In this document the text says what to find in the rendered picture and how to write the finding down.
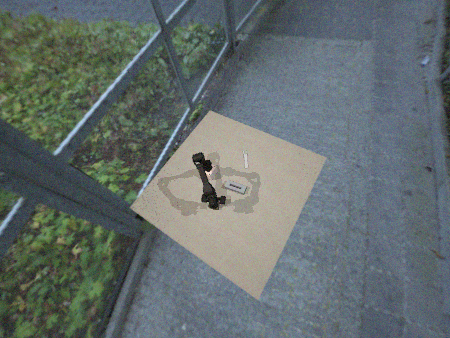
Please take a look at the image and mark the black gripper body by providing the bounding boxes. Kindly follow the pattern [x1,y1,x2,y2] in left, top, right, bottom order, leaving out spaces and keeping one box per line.
[201,194,226,204]

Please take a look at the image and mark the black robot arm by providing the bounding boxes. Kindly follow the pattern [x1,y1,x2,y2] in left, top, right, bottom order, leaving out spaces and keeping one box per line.
[192,152,218,209]

